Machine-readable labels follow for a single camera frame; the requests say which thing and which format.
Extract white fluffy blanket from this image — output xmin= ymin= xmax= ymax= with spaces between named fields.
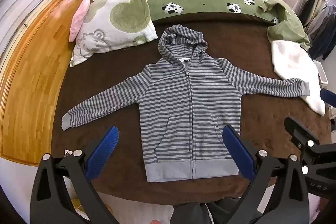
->
xmin=271 ymin=40 xmax=326 ymax=116

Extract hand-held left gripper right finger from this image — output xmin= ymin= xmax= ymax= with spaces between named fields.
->
xmin=222 ymin=124 xmax=310 ymax=224

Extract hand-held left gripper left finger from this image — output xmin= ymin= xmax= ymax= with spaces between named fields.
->
xmin=29 ymin=126 xmax=121 ymax=224

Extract green panda print blanket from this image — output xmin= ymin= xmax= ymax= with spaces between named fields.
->
xmin=144 ymin=0 xmax=311 ymax=51

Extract wooden headboard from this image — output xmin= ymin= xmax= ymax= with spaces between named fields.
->
xmin=0 ymin=0 xmax=93 ymax=167

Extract white green fleece pillow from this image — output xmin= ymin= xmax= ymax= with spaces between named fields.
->
xmin=70 ymin=0 xmax=158 ymax=67

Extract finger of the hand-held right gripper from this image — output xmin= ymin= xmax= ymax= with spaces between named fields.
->
xmin=320 ymin=89 xmax=336 ymax=109
xmin=284 ymin=116 xmax=322 ymax=151

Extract person's grey pants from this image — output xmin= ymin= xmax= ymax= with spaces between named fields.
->
xmin=171 ymin=198 xmax=242 ymax=224

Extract row of hanging clothes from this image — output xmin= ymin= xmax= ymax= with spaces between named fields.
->
xmin=291 ymin=0 xmax=336 ymax=60

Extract pink fleece pillow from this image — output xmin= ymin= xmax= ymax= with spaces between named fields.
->
xmin=69 ymin=0 xmax=91 ymax=43

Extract grey striped zip hoodie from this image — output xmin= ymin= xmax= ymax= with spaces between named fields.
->
xmin=61 ymin=25 xmax=310 ymax=183

